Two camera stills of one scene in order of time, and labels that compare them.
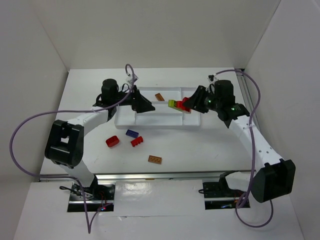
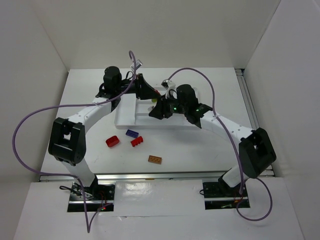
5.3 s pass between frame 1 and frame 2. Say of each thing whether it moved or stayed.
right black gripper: moved
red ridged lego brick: stayed
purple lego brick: stayed
